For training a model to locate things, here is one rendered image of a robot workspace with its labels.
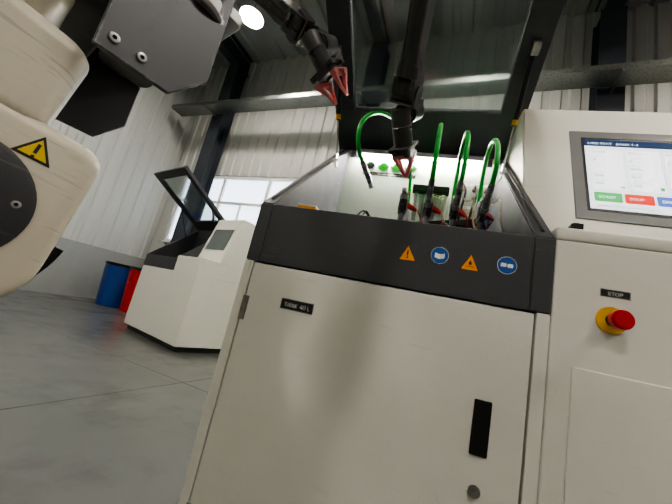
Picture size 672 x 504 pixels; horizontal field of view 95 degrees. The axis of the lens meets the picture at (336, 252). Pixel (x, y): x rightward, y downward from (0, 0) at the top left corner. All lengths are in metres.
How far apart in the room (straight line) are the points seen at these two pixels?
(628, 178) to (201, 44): 1.15
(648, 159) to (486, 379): 0.88
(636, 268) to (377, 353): 0.53
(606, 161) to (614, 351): 0.66
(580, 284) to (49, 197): 0.82
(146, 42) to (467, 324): 0.68
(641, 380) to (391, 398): 0.45
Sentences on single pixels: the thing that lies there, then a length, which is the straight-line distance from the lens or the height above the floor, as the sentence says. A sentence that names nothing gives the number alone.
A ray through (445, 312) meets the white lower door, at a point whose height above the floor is 0.75.
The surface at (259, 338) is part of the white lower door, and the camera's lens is 0.79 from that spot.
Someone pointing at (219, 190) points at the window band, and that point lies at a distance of 7.38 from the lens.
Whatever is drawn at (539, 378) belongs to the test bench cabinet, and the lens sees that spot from 0.75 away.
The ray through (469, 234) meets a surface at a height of 0.93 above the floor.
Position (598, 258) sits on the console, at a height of 0.92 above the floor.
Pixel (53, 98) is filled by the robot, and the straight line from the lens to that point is 0.39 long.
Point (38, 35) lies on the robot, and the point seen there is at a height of 0.87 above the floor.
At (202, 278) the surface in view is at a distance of 3.55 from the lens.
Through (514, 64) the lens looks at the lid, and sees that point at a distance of 1.37.
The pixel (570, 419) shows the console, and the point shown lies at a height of 0.61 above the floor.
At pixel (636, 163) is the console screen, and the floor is 1.32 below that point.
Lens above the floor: 0.70
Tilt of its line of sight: 11 degrees up
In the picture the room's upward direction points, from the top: 12 degrees clockwise
